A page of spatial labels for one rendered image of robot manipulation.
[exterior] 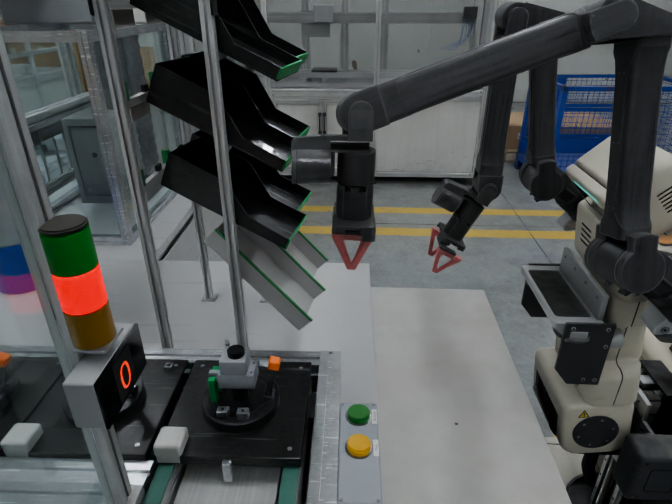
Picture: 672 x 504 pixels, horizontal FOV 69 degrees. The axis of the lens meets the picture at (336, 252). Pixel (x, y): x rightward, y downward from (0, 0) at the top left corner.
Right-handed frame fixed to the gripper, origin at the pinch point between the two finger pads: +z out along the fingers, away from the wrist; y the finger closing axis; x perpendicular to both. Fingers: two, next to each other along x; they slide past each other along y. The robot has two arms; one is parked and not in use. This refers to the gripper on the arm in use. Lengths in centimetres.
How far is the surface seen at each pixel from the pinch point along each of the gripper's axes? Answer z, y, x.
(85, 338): -2.9, 26.6, -31.0
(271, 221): 2.7, -22.7, -17.0
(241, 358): 15.8, 6.1, -18.1
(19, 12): -34, -99, -109
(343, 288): 37, -54, -1
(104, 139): 2, -81, -79
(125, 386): 6.0, 24.6, -28.6
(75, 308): -7.1, 26.6, -31.3
